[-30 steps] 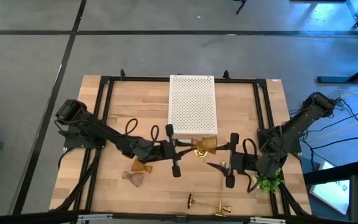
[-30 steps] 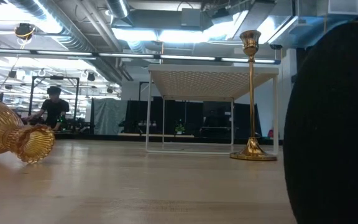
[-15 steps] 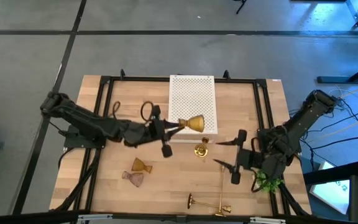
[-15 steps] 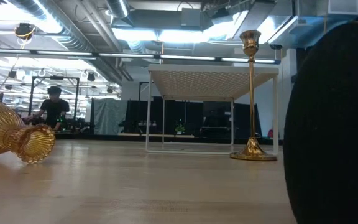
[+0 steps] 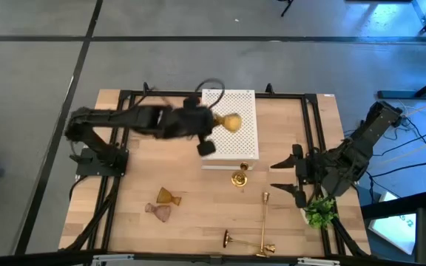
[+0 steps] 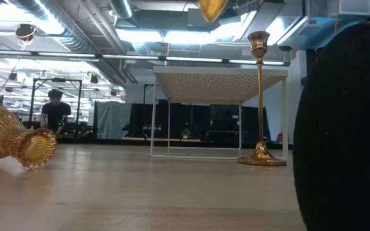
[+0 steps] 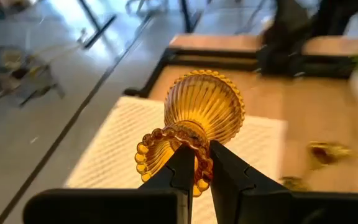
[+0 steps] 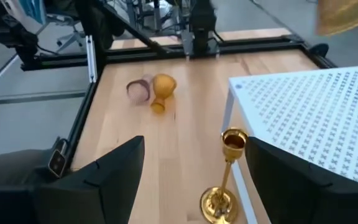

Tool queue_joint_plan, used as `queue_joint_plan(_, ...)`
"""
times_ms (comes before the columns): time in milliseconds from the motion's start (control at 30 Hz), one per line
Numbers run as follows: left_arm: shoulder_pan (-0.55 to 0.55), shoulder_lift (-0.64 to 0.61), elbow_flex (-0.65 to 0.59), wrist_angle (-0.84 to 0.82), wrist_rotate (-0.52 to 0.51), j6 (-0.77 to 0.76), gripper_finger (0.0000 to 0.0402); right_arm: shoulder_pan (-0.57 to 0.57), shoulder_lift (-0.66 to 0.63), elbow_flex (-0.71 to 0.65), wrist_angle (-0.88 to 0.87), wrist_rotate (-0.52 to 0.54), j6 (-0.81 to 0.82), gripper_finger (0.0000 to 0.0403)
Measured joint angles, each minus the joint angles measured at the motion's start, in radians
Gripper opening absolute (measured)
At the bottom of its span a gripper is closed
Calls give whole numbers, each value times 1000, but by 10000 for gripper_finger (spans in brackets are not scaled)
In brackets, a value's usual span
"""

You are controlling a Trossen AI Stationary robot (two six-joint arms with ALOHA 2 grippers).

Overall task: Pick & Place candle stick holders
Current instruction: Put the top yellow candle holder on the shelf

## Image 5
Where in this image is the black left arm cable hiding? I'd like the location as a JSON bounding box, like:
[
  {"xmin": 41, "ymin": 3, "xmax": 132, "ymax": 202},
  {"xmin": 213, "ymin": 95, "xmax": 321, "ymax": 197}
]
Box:
[{"xmin": 194, "ymin": 78, "xmax": 226, "ymax": 110}]

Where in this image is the black front crossbeam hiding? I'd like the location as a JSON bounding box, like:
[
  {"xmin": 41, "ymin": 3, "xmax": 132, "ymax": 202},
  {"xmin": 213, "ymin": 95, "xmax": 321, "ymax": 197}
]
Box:
[{"xmin": 0, "ymin": 249, "xmax": 426, "ymax": 266}]

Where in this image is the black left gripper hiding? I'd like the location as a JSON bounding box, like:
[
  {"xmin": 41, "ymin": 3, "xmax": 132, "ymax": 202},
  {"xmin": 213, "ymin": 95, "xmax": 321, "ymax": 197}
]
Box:
[{"xmin": 160, "ymin": 95, "xmax": 217, "ymax": 157}]

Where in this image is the white perforated metal shelf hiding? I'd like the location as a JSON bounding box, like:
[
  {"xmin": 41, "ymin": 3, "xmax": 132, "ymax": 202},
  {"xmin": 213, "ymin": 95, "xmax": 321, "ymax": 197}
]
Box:
[{"xmin": 200, "ymin": 88, "xmax": 260, "ymax": 171}]

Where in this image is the black desk leg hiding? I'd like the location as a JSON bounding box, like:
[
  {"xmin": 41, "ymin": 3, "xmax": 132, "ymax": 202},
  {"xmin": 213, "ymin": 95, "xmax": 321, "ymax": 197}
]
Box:
[{"xmin": 377, "ymin": 69, "xmax": 426, "ymax": 100}]

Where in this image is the white flat panel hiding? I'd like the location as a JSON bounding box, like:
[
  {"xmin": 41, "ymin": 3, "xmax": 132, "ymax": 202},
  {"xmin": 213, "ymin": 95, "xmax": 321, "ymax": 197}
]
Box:
[{"xmin": 368, "ymin": 191, "xmax": 417, "ymax": 256}]

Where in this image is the black bar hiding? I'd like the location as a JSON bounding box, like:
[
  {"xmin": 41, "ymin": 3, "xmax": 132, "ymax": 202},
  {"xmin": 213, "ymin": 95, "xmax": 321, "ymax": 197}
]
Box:
[{"xmin": 360, "ymin": 190, "xmax": 426, "ymax": 219}]

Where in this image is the silver bracket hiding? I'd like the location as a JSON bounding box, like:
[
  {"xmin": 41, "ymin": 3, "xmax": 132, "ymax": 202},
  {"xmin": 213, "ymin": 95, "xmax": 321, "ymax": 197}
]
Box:
[
  {"xmin": 91, "ymin": 253, "xmax": 135, "ymax": 266},
  {"xmin": 297, "ymin": 257, "xmax": 340, "ymax": 266}
]

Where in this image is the green plant in white pot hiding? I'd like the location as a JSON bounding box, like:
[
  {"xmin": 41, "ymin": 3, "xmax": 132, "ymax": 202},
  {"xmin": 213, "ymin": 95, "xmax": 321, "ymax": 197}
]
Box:
[{"xmin": 302, "ymin": 197, "xmax": 338, "ymax": 230}]

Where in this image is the black floor cable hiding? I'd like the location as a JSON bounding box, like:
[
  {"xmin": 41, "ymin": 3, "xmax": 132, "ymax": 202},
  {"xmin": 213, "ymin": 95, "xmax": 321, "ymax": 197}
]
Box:
[{"xmin": 368, "ymin": 160, "xmax": 426, "ymax": 178}]

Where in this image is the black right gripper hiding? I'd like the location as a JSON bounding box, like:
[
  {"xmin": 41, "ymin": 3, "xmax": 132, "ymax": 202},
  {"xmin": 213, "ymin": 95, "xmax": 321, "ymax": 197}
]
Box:
[{"xmin": 269, "ymin": 143, "xmax": 312, "ymax": 209}]

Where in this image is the amber ribbed glass candle holder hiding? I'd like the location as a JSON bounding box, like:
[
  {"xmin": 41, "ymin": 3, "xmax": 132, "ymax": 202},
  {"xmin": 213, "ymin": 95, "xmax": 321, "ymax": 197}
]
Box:
[
  {"xmin": 212, "ymin": 112, "xmax": 243, "ymax": 134},
  {"xmin": 156, "ymin": 186, "xmax": 183, "ymax": 207}
]

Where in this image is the short brass candle holder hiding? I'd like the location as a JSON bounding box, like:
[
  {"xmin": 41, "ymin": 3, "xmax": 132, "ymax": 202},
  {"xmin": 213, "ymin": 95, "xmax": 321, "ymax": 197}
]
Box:
[{"xmin": 230, "ymin": 161, "xmax": 250, "ymax": 188}]

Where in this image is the black cable bundle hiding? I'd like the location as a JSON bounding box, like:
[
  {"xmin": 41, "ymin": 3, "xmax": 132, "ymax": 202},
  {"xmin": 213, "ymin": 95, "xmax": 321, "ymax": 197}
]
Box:
[
  {"xmin": 322, "ymin": 217, "xmax": 369, "ymax": 258},
  {"xmin": 63, "ymin": 176, "xmax": 120, "ymax": 252}
]

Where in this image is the pink ribbed glass candle holder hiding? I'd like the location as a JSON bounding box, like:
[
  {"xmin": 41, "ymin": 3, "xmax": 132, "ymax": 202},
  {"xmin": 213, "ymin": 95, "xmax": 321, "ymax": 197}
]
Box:
[{"xmin": 144, "ymin": 202, "xmax": 172, "ymax": 223}]

